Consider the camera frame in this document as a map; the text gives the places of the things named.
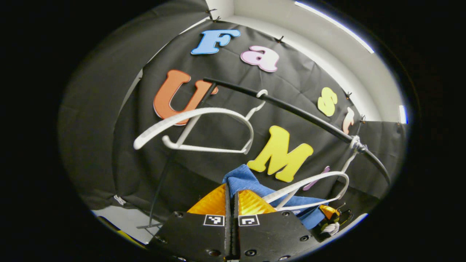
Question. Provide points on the black clothes rack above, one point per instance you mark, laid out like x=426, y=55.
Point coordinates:
x=291, y=105

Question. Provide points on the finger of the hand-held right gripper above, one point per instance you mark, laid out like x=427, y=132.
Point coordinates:
x=330, y=213

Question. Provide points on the white clothes hanger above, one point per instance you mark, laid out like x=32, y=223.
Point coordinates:
x=320, y=176
x=189, y=113

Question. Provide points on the yellow floor tape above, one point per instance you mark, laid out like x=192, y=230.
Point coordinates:
x=127, y=236

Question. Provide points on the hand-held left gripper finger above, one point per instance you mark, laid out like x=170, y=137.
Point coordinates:
x=236, y=233
x=228, y=233

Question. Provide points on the black backdrop cloth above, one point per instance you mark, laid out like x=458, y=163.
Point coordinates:
x=291, y=72

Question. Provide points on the blue jacket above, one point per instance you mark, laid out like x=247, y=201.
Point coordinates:
x=244, y=178

